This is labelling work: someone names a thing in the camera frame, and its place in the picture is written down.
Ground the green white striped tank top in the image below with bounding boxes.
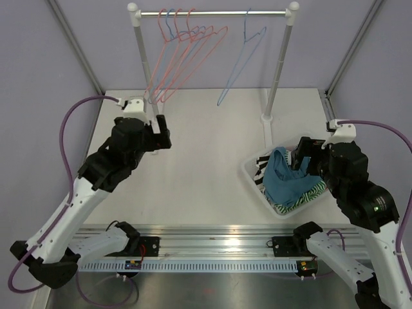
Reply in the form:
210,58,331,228
254,147,327,215

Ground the blue tank top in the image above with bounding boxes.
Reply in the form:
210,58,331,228
263,147,323,208

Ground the black white striped tank top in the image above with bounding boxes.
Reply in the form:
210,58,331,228
254,153,270,189

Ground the pink wire hanger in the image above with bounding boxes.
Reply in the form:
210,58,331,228
151,8,215,104
145,8,194,106
154,8,229,104

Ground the light blue wire hanger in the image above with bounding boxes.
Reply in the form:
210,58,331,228
147,8,207,104

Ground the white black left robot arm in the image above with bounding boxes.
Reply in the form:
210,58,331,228
10,115,171,289

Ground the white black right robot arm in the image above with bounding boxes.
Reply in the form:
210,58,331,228
291,136,411,308

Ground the white plastic basket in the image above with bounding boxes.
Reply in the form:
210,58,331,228
240,136,336,220

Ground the white silver clothes rack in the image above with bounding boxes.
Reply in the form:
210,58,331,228
127,1,299,147

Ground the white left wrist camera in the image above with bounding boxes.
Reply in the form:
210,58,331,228
116,97,149,124

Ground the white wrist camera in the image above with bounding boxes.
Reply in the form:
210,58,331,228
321,119,357,149
116,97,149,124

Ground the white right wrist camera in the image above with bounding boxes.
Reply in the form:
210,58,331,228
321,119,357,149

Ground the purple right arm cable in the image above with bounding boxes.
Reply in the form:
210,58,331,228
326,120,412,306

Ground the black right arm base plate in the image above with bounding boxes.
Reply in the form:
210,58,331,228
271,236,312,258

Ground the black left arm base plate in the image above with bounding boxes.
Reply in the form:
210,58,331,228
129,236,160,258

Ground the aluminium mounting rail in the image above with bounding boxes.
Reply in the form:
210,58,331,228
73,225,364,259

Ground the white slotted cable duct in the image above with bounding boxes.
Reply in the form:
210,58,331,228
80,259,297,273

